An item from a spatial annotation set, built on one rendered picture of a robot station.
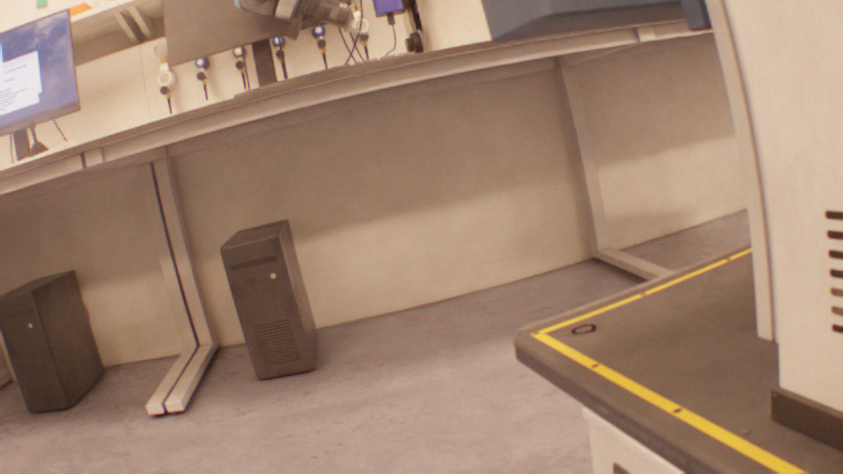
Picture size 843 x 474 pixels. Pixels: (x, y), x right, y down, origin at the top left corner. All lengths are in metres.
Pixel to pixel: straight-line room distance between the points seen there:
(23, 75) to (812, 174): 2.16
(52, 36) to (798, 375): 2.16
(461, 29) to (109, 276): 1.57
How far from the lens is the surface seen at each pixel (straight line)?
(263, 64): 2.04
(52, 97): 2.24
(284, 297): 1.98
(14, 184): 1.86
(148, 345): 2.66
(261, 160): 2.47
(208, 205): 2.50
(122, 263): 2.61
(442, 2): 1.73
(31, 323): 2.23
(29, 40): 2.32
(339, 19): 1.84
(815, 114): 0.44
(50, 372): 2.25
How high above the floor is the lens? 0.59
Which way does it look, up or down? 5 degrees down
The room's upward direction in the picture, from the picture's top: 13 degrees counter-clockwise
